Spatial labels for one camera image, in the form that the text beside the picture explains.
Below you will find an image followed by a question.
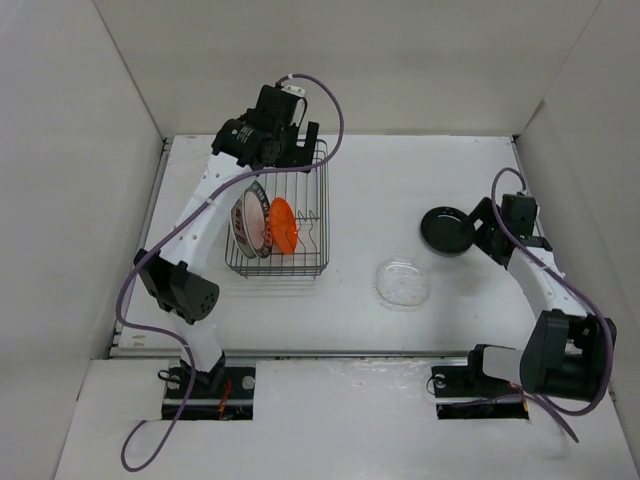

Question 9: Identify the grey wire dish rack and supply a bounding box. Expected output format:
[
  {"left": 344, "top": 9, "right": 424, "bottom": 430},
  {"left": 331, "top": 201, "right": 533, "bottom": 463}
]
[{"left": 225, "top": 165, "right": 330, "bottom": 277}]

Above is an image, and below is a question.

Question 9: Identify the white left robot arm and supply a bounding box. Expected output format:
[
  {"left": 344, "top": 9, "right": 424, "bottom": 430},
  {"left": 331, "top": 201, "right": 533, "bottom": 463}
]
[{"left": 134, "top": 83, "right": 319, "bottom": 397}]

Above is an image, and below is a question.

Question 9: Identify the white plate with dark rim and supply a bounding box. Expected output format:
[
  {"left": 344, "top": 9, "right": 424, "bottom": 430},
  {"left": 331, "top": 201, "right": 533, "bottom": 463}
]
[{"left": 243, "top": 181, "right": 273, "bottom": 259}]

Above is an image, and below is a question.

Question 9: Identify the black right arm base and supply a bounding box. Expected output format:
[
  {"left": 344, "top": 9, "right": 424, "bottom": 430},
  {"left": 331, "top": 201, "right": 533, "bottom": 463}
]
[{"left": 426, "top": 365, "right": 529, "bottom": 420}]

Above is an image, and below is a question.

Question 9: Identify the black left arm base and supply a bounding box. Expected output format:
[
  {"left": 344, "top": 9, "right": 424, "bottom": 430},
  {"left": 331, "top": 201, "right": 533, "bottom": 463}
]
[{"left": 157, "top": 365, "right": 256, "bottom": 421}]

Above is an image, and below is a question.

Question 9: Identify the aluminium table edge rail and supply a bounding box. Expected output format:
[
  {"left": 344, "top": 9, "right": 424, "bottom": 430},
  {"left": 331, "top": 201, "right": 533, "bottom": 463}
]
[{"left": 109, "top": 346, "right": 469, "bottom": 359}]

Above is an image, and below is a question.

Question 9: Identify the orange plastic plate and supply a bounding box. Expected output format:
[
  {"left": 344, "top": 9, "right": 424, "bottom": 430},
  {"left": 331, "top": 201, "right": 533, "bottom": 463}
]
[{"left": 269, "top": 197, "right": 298, "bottom": 255}]

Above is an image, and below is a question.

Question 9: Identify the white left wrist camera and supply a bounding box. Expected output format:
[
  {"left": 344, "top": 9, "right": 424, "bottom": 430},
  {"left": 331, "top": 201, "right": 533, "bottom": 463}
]
[{"left": 282, "top": 85, "right": 308, "bottom": 126}]

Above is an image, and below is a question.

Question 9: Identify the black plate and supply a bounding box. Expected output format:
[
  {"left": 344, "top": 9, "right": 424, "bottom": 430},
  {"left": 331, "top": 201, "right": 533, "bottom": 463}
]
[{"left": 420, "top": 206, "right": 475, "bottom": 256}]

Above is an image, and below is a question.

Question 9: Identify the clear glass plate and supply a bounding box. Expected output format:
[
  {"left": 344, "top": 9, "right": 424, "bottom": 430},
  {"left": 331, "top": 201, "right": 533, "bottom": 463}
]
[{"left": 374, "top": 257, "right": 432, "bottom": 310}]

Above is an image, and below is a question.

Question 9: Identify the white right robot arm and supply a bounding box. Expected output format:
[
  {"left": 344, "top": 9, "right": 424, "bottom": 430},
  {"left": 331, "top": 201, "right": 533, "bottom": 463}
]
[{"left": 462, "top": 194, "right": 609, "bottom": 402}]

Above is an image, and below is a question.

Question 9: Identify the white plate with red characters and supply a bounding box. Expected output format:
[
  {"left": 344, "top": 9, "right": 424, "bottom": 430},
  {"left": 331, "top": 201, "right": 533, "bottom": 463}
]
[{"left": 230, "top": 197, "right": 256, "bottom": 259}]

